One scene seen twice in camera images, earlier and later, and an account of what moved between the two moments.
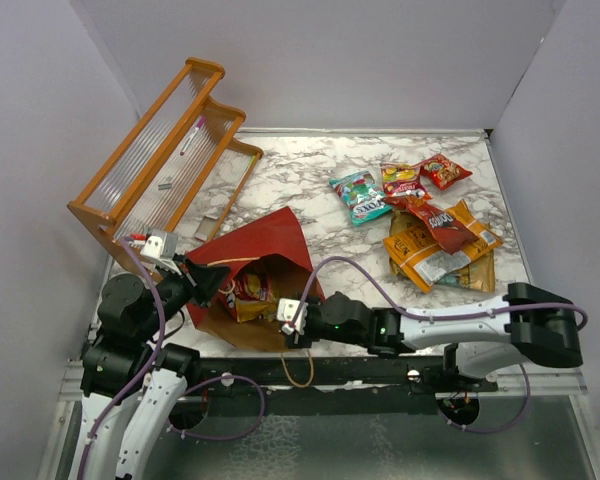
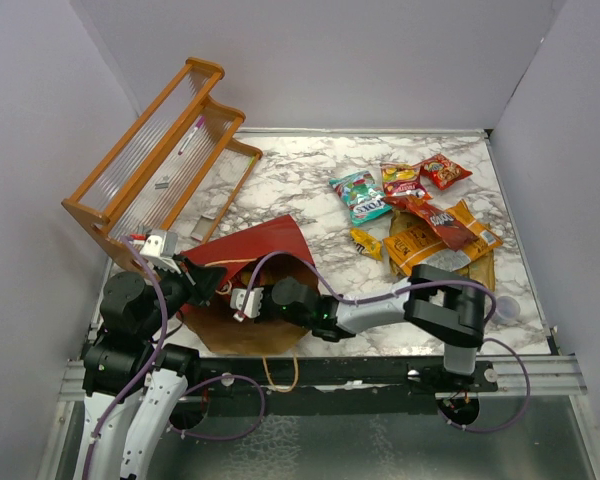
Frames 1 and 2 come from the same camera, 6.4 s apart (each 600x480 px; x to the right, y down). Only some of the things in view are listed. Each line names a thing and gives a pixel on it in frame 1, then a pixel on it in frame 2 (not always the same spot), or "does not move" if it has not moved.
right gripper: (305, 339) → (266, 291)
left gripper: (202, 280) does not move
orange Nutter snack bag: (422, 257) does not move
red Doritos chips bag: (452, 234) does not move
